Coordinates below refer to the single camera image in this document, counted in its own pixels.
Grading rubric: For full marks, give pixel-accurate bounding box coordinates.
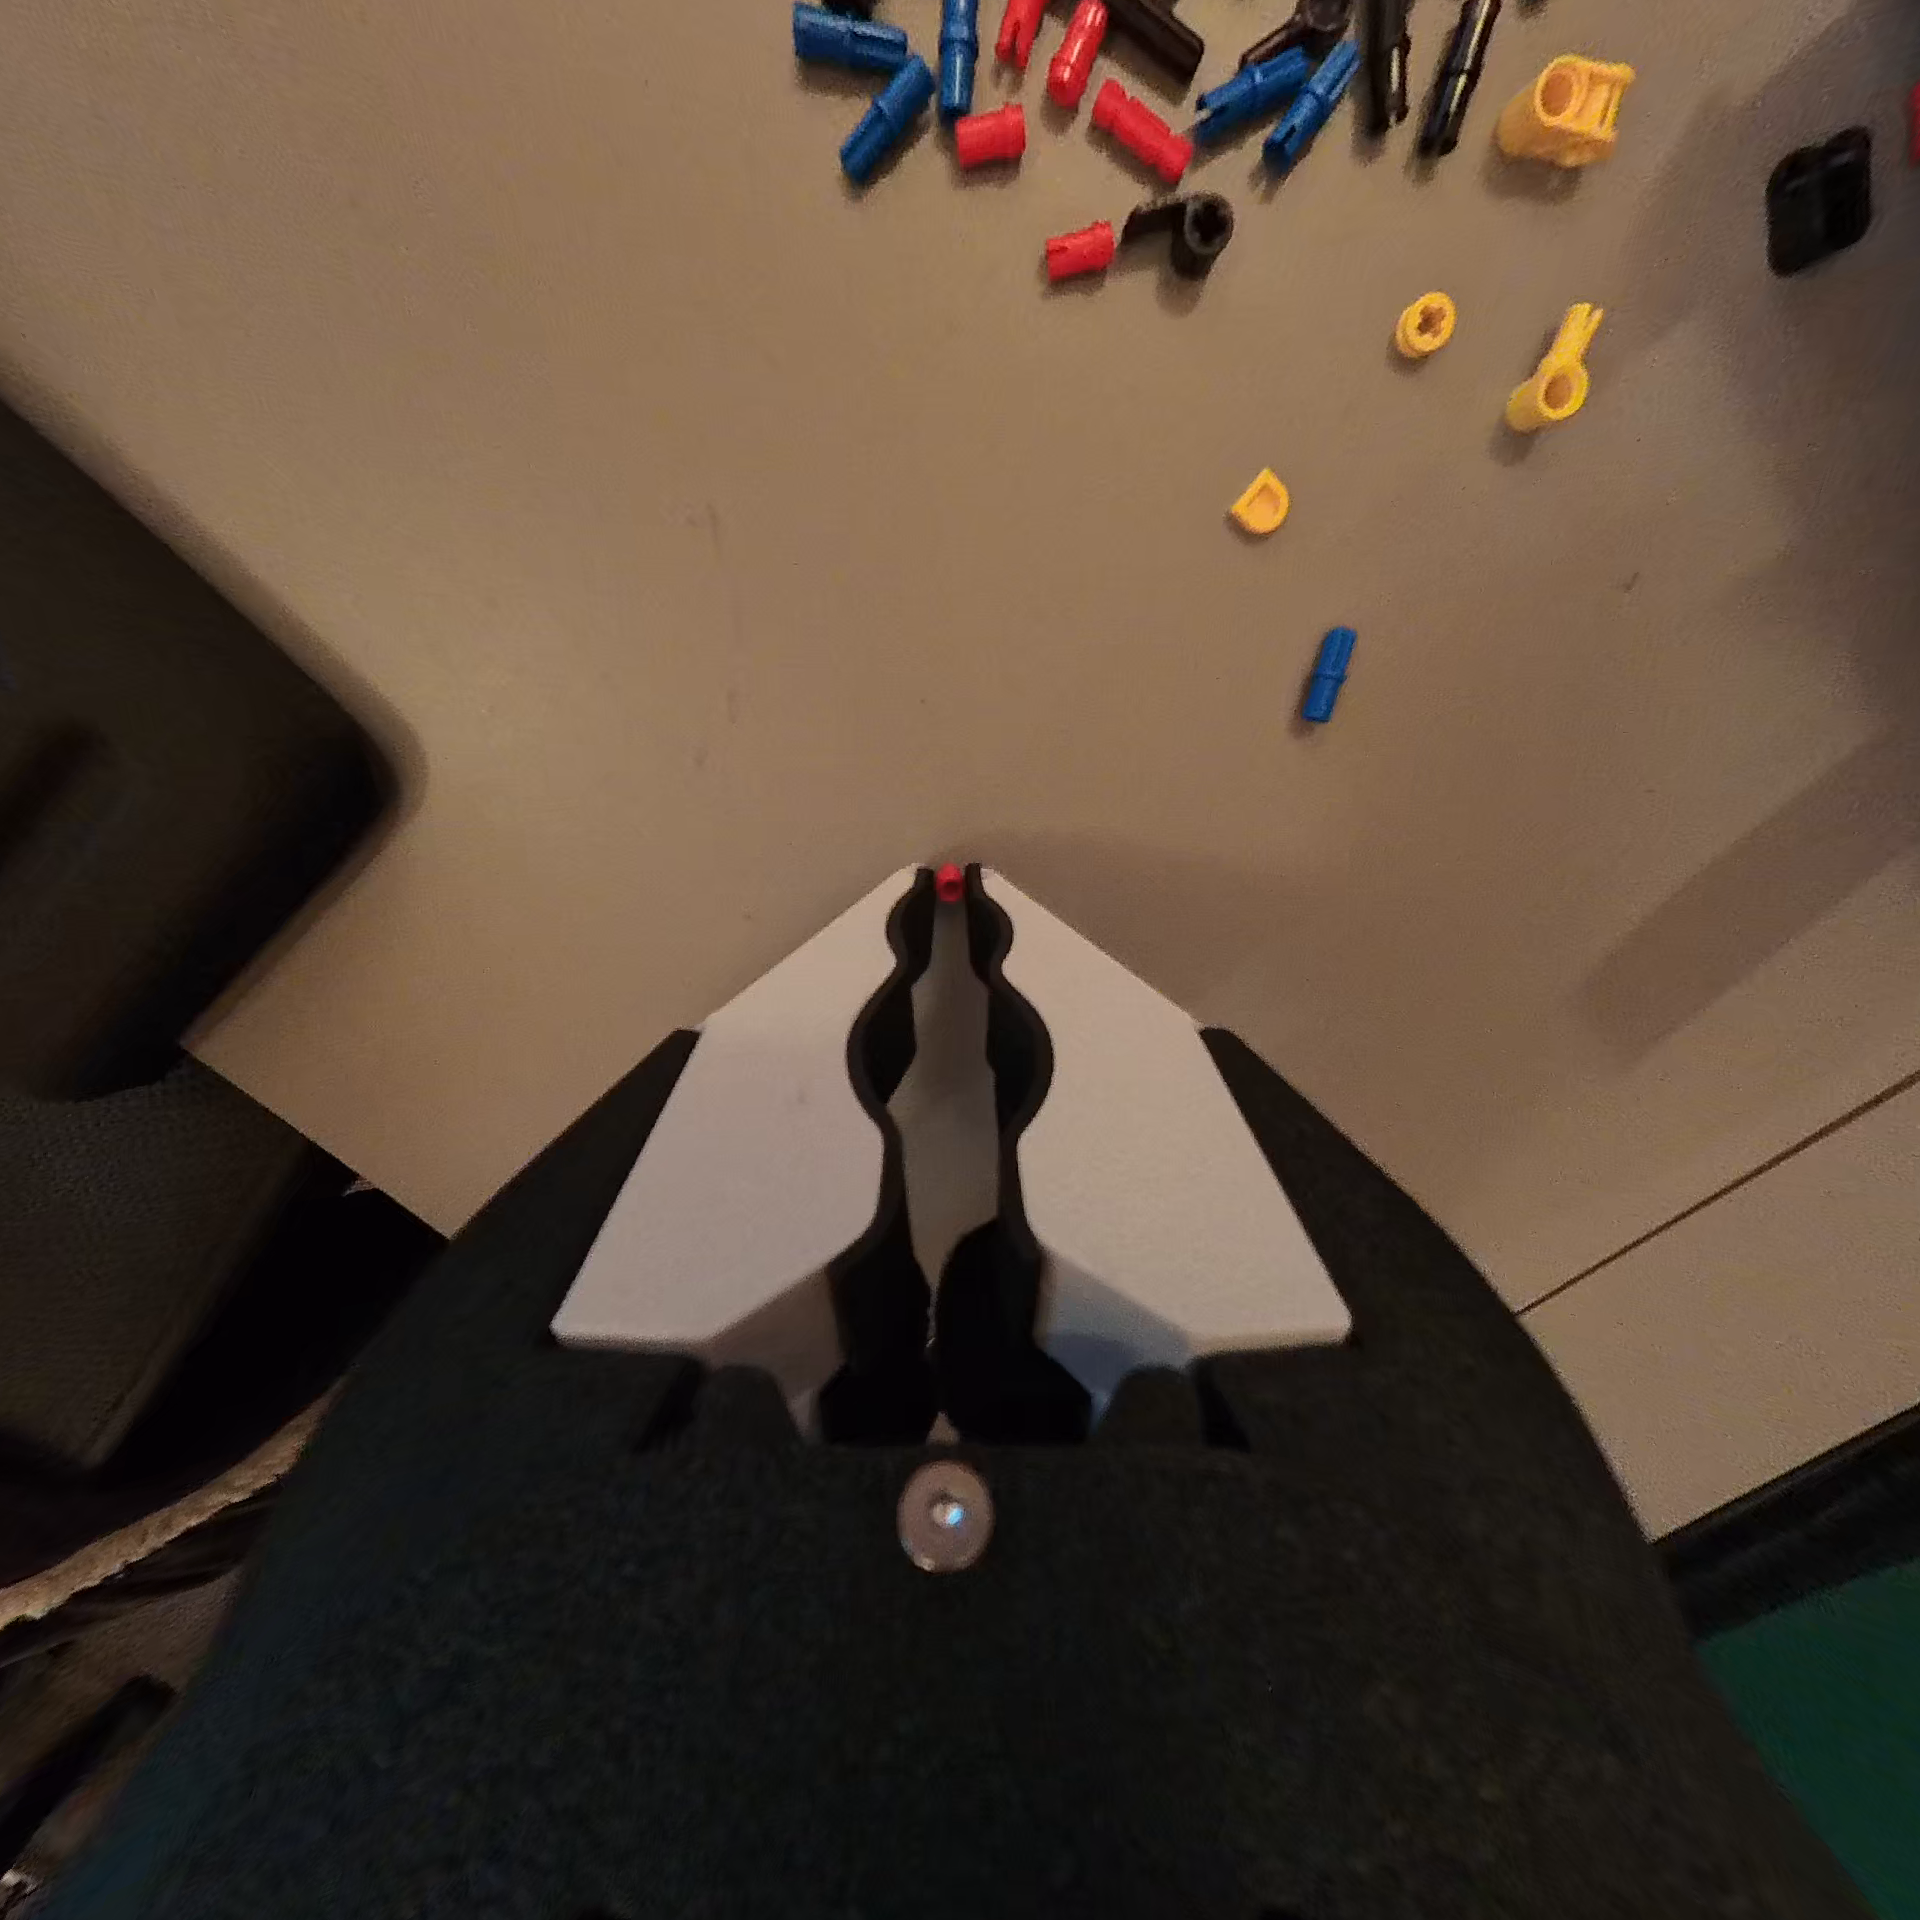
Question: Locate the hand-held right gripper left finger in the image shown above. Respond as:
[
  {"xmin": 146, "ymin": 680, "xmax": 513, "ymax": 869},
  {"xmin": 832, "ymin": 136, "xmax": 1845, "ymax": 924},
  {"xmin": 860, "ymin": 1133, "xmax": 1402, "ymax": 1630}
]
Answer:
[{"xmin": 552, "ymin": 863, "xmax": 940, "ymax": 1440}]

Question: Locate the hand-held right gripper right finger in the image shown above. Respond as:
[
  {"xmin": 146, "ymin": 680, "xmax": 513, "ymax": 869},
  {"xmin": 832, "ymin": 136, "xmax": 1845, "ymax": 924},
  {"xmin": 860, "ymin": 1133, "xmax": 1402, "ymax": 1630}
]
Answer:
[{"xmin": 960, "ymin": 861, "xmax": 1353, "ymax": 1425}]

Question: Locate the grey desk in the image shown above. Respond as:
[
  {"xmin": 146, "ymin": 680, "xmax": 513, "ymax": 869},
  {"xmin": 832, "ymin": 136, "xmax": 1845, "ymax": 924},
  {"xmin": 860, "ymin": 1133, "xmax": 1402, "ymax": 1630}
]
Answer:
[{"xmin": 0, "ymin": 0, "xmax": 1920, "ymax": 1548}]

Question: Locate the grey work table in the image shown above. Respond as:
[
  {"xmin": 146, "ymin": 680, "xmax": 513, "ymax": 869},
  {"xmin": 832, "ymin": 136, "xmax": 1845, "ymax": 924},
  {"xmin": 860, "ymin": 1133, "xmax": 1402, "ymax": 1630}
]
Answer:
[{"xmin": 1515, "ymin": 1071, "xmax": 1920, "ymax": 1544}]

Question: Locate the dark green tray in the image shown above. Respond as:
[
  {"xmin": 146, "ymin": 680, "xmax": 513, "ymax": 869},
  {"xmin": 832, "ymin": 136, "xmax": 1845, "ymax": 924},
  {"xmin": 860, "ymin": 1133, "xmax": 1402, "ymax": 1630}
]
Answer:
[{"xmin": 1696, "ymin": 1559, "xmax": 1920, "ymax": 1920}]

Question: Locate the yellow brick pin connector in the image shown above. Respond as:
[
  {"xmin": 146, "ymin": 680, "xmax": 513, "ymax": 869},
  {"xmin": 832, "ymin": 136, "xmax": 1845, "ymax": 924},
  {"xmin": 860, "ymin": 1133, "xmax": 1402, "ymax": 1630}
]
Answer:
[{"xmin": 1505, "ymin": 304, "xmax": 1607, "ymax": 436}]

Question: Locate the pile of small brick pins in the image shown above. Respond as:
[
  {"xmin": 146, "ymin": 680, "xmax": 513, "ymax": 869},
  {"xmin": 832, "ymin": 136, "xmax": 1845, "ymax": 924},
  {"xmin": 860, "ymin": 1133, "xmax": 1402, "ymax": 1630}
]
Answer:
[{"xmin": 792, "ymin": 0, "xmax": 1506, "ymax": 288}]

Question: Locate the large yellow brick connector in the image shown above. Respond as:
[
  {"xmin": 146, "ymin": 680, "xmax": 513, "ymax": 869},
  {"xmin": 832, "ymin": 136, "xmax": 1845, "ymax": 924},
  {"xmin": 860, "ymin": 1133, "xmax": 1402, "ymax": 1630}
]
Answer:
[{"xmin": 1495, "ymin": 55, "xmax": 1636, "ymax": 168}]

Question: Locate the black brick connector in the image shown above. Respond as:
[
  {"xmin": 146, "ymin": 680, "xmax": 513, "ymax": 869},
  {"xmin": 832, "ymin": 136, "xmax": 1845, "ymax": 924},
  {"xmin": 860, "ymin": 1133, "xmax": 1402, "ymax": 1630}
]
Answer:
[{"xmin": 1763, "ymin": 128, "xmax": 1876, "ymax": 276}]

